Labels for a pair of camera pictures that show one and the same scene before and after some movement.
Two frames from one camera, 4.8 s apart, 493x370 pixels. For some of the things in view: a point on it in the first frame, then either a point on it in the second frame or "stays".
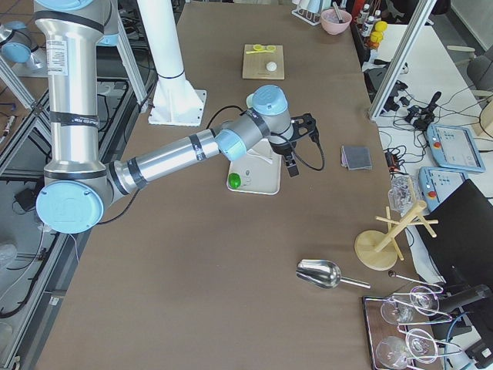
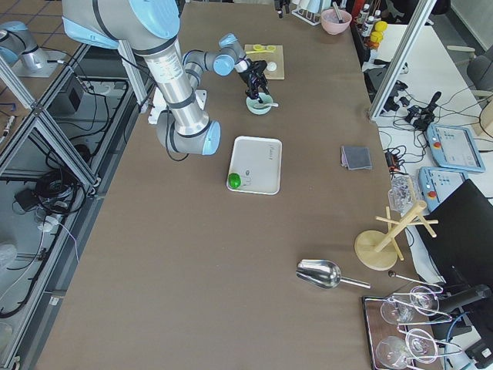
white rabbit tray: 259,170 stays
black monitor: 462,249 stays
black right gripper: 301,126 to 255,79
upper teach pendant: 455,147 stays
